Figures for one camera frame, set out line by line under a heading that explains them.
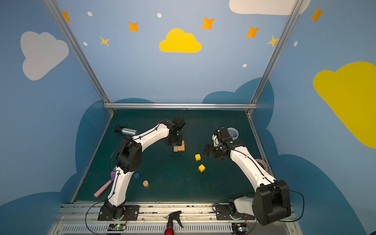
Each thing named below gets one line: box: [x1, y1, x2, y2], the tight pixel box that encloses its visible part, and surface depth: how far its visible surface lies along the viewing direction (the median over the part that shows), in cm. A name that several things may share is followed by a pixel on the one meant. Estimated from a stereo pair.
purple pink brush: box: [93, 167, 117, 198], surface depth 84 cm
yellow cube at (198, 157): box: [194, 153, 202, 162], surface depth 95 cm
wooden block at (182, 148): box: [178, 140, 186, 152], surface depth 100 cm
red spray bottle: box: [164, 210, 184, 235], surface depth 71 cm
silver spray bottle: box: [120, 127, 139, 137], surface depth 106 cm
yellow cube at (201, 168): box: [198, 164, 206, 173], surface depth 90 cm
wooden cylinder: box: [142, 180, 150, 188], surface depth 84 cm
